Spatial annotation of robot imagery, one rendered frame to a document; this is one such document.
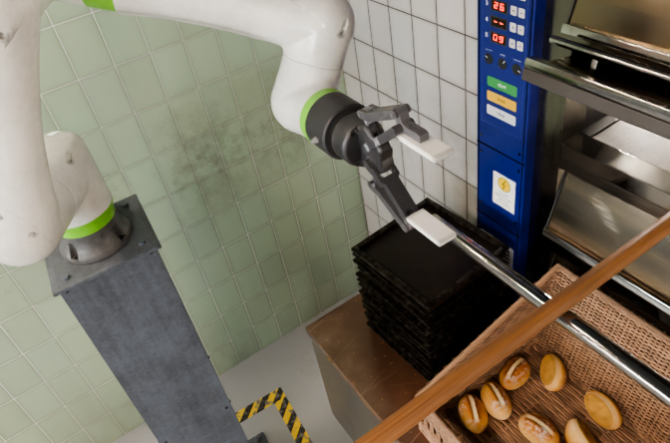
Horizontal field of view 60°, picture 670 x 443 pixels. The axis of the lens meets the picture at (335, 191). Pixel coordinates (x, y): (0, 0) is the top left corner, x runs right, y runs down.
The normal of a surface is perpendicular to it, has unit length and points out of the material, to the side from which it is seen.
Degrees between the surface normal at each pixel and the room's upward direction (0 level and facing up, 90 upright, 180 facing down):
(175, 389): 90
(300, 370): 0
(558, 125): 90
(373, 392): 0
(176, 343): 90
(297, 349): 0
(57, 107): 90
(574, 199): 70
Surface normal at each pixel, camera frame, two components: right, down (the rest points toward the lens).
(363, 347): -0.15, -0.77
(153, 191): 0.55, 0.45
